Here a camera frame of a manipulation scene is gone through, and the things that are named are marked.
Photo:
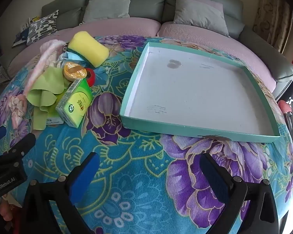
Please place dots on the blue face mask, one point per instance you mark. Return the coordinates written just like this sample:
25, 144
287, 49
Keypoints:
70, 56

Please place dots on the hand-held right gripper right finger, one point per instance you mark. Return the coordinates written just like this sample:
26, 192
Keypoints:
213, 178

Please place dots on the light green cloth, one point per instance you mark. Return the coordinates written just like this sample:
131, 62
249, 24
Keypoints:
48, 82

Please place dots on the red chair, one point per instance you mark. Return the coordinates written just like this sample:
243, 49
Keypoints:
283, 107

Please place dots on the plain grey cushion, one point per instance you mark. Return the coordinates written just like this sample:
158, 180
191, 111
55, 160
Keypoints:
107, 3

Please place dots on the books behind cushions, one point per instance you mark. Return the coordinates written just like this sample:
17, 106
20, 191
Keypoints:
26, 24

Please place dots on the navy blue cushion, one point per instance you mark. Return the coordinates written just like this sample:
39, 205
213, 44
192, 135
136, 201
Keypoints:
20, 37

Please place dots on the pink fluffy cloth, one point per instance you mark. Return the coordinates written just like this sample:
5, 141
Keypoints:
42, 63

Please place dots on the grey white patterned cushion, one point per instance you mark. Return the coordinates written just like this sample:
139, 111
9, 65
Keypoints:
41, 26

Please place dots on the green tissue pack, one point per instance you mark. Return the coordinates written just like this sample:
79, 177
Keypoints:
75, 102
54, 121

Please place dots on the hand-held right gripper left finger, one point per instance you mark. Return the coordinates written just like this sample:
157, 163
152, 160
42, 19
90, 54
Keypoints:
88, 175

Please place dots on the yellow sponge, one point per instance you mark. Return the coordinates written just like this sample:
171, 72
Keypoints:
88, 46

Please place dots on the pink sofa seat cover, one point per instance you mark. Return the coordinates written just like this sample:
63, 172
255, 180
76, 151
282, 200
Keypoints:
112, 26
234, 48

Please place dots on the grey and pink cushion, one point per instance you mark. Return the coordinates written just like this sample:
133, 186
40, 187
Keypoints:
200, 14

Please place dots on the beige patterned curtain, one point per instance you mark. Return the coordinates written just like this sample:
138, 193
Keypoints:
271, 17

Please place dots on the teal shallow cardboard box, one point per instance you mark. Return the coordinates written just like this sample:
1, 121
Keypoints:
197, 90

